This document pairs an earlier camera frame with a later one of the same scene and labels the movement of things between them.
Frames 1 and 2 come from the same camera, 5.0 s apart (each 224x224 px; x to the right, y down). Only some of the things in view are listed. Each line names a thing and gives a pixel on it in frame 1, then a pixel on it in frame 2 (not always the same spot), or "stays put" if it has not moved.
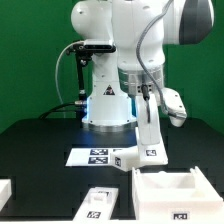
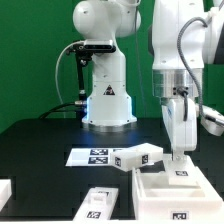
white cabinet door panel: (151, 154) → (181, 172)
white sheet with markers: (91, 157) stays put
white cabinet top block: (126, 158) stays put
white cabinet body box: (176, 196) stays put
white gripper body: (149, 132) → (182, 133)
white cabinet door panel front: (98, 204) stays put
